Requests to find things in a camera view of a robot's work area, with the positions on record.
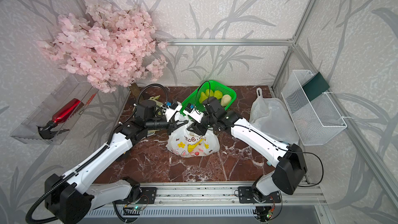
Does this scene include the green avocado print plastic bag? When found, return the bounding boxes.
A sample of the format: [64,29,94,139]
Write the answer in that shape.
[148,95,164,110]

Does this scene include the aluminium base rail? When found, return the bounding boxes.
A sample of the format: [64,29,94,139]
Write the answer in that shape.
[90,180,327,207]

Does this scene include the patterned white plastic bag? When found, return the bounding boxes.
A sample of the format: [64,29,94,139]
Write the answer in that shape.
[166,113,220,158]

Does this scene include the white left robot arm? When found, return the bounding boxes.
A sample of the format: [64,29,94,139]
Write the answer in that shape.
[25,100,182,224]

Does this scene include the pink cherry blossom tree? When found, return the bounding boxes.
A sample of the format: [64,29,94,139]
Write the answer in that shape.
[37,0,167,93]

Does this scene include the white pear far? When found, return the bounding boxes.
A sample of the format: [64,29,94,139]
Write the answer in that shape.
[220,94,232,107]

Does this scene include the green pear top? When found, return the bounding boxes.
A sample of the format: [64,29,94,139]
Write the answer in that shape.
[214,90,223,100]

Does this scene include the green pear front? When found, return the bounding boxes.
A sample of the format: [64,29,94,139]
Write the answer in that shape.
[205,89,214,97]

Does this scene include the red black hair brush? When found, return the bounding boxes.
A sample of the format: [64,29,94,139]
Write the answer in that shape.
[37,92,97,140]

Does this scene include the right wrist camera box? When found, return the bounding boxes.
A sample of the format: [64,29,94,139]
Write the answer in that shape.
[183,103,204,123]

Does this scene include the green plastic perforated basket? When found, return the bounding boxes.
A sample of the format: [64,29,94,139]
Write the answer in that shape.
[180,80,237,114]

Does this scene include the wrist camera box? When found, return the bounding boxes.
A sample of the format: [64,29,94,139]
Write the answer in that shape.
[164,101,182,122]
[183,103,204,123]

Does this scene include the white wire mesh basket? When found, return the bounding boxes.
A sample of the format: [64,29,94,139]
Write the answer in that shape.
[282,69,347,146]

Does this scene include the clear acrylic wall shelf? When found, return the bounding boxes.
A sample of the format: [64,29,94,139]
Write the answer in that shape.
[10,74,98,145]

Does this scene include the green pear with stem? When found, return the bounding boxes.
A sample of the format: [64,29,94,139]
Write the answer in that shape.
[199,92,208,104]

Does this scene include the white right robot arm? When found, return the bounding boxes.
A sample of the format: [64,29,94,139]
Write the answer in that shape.
[183,96,307,203]

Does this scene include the dark green card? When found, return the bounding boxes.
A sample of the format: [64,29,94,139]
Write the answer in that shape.
[302,72,330,102]

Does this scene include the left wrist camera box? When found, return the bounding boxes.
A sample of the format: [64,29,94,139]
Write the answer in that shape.
[164,101,182,122]

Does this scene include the white plastic bag near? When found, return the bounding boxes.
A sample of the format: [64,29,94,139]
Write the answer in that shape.
[249,88,300,145]

